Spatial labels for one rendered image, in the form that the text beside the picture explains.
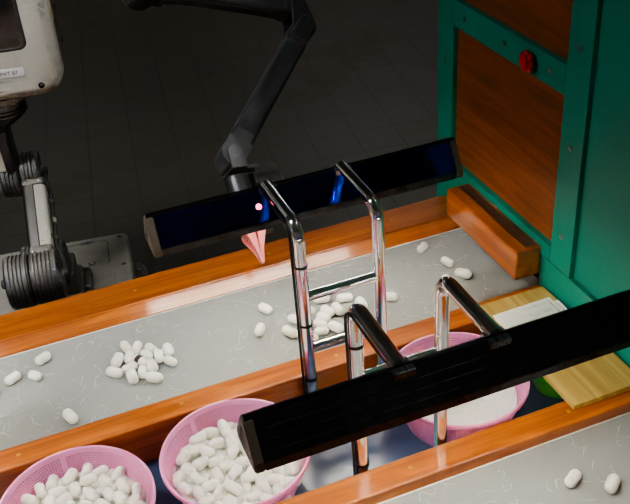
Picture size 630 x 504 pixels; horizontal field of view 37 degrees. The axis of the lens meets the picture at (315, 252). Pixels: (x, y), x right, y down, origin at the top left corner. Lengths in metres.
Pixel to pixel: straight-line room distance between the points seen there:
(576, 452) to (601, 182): 0.48
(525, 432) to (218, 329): 0.68
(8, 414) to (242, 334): 0.49
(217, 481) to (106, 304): 0.58
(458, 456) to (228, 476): 0.40
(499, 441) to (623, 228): 0.44
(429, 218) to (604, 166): 0.61
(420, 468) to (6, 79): 1.23
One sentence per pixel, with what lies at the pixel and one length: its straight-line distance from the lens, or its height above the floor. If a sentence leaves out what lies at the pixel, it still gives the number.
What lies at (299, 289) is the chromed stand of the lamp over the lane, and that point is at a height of 0.99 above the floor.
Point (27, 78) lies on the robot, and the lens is 2.19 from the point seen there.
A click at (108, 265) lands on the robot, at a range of 2.74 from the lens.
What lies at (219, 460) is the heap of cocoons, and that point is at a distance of 1.71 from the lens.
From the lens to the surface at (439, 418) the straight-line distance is 1.63.
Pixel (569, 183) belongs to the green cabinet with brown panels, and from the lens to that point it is 1.84.
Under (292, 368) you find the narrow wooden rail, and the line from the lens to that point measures 1.82.
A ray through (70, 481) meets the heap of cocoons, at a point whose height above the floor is 0.74.
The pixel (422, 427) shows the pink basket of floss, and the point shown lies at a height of 0.73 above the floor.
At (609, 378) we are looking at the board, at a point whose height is 0.78.
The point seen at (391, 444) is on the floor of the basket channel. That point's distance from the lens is 1.79.
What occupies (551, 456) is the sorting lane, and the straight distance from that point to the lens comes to 1.70.
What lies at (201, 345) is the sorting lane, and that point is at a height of 0.74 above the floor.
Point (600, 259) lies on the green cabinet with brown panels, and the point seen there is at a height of 0.93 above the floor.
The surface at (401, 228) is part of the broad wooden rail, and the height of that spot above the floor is 0.76.
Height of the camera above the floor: 1.96
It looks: 34 degrees down
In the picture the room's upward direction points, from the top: 5 degrees counter-clockwise
